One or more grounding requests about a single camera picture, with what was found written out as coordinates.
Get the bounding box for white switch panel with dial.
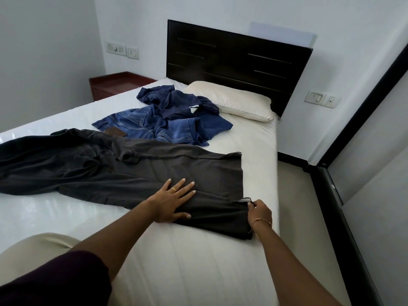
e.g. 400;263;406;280
106;42;127;56

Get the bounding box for gold bangle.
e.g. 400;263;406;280
250;218;273;229

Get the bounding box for person's left forearm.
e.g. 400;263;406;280
68;200;160;285

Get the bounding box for cream pillow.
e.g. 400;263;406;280
185;81;275;123

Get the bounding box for blue denim jeans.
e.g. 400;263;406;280
92;106;211;147

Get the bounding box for beige trouser leg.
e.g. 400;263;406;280
0;232;81;275

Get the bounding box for white double switch panel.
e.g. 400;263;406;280
305;90;323;105

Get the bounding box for person's right hand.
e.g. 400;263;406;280
247;200;273;230

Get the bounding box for dark grey trousers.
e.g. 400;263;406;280
0;128;254;241

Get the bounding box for reddish brown bedside table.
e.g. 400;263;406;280
89;71;158;102

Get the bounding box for navy blue shirt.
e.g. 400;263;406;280
137;85;233;139

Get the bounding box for bed with white sheet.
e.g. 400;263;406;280
0;78;282;306

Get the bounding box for person's right forearm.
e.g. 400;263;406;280
253;222;344;306

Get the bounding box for black door frame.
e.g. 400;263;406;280
307;44;408;306

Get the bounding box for dark maroon sleeve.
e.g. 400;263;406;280
0;250;113;306

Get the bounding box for dark wooden headboard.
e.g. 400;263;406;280
166;19;315;118

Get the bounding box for person's left hand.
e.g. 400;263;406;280
146;178;196;224

